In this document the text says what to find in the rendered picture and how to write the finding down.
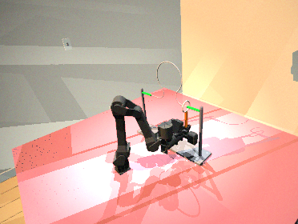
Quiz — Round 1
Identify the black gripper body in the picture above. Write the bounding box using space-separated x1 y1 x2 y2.
173 129 198 145

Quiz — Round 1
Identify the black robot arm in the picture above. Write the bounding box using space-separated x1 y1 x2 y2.
111 95 184 175

